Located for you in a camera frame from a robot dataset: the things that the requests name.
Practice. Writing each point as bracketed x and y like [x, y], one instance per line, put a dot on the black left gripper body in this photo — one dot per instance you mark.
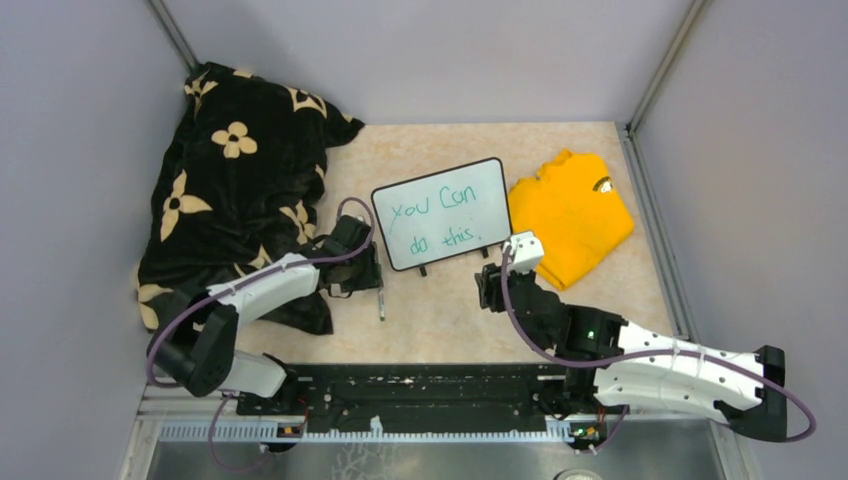
[361, 274]

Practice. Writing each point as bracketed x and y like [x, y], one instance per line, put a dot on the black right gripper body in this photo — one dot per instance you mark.
[492, 291]

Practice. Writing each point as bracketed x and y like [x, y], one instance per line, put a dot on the black framed whiteboard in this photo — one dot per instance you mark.
[443, 214]

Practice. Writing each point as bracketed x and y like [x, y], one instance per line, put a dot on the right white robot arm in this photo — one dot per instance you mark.
[621, 363]

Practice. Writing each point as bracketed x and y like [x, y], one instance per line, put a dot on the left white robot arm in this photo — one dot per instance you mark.
[197, 349]

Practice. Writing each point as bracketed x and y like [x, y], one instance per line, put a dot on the yellow folded sweatshirt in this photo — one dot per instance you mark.
[572, 206]

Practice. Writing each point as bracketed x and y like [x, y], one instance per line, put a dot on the black floral plush blanket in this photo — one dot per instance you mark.
[238, 186]

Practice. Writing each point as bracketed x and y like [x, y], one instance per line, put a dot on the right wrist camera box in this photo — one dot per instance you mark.
[525, 252]

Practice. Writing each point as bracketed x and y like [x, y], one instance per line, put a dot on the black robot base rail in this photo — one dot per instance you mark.
[440, 401]

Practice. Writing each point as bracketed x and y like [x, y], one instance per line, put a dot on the aluminium frame post left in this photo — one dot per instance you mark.
[173, 33]

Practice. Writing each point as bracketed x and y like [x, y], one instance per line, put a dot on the aluminium frame post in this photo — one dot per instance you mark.
[673, 54]
[173, 33]

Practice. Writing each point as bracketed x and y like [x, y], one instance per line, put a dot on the aluminium frame post right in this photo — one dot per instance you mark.
[673, 54]

